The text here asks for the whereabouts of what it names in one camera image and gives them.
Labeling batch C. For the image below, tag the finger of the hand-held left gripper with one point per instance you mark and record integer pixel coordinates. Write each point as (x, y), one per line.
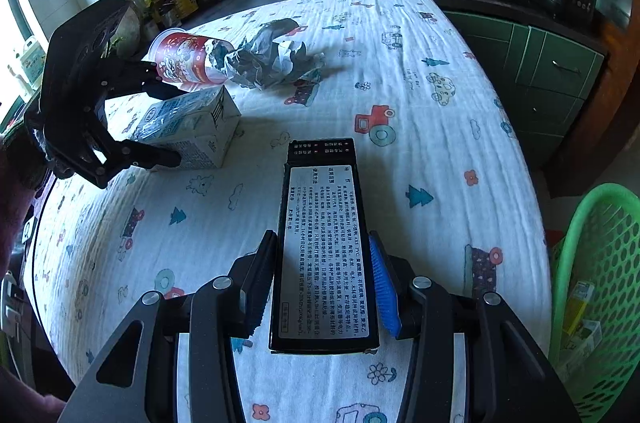
(155, 159)
(155, 85)

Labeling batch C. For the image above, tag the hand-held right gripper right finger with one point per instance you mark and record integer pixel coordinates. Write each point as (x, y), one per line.
(384, 290)

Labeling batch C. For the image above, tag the person's left forearm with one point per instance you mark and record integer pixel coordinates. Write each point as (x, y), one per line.
(15, 203)

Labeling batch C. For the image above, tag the white carton with barcode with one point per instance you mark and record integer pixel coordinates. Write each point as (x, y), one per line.
(582, 348)

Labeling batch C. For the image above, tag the blue and white milk carton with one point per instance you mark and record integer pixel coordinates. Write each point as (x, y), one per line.
(200, 128)

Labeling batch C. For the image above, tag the red paper cup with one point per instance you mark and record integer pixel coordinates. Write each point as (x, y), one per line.
(180, 58)

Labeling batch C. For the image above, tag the green kitchen cabinets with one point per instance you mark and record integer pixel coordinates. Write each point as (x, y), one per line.
(545, 73)

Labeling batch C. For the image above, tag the dark kitchen countertop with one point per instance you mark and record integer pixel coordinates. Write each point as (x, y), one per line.
(240, 0)

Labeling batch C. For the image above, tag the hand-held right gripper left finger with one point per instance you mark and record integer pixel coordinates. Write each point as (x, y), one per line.
(257, 283)

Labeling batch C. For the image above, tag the crumpled silver foil wrapper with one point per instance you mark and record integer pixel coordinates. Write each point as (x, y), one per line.
(265, 63)

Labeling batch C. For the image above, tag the black box with white label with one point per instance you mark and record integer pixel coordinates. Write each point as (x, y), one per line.
(325, 253)

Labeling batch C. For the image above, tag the green plastic basket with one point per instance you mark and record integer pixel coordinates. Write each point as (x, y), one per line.
(600, 223)

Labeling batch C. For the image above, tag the yellow-green long box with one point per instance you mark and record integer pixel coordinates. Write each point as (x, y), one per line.
(580, 303)

